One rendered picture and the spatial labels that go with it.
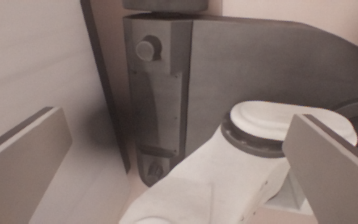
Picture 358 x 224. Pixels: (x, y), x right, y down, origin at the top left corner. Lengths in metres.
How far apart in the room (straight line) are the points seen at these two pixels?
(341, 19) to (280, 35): 0.25
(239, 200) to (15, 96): 0.40
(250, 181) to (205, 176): 0.06
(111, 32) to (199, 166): 0.53
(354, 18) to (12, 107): 0.78
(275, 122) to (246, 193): 0.13
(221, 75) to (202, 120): 0.13
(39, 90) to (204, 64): 0.34
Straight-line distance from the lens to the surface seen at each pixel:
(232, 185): 0.30
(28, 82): 0.46
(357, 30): 0.70
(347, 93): 0.55
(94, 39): 0.72
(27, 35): 0.47
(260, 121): 0.35
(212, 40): 0.45
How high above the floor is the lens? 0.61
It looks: 58 degrees down
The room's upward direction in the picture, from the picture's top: 157 degrees counter-clockwise
